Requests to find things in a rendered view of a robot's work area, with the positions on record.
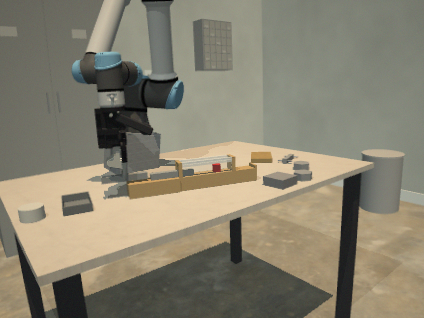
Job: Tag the grey cylinder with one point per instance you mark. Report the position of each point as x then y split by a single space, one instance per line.
31 212

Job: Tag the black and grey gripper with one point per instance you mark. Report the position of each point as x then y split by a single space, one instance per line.
114 140

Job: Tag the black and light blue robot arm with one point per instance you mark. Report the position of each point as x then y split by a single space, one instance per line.
110 73

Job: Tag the brown wooden board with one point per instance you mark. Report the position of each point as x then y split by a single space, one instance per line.
261 157

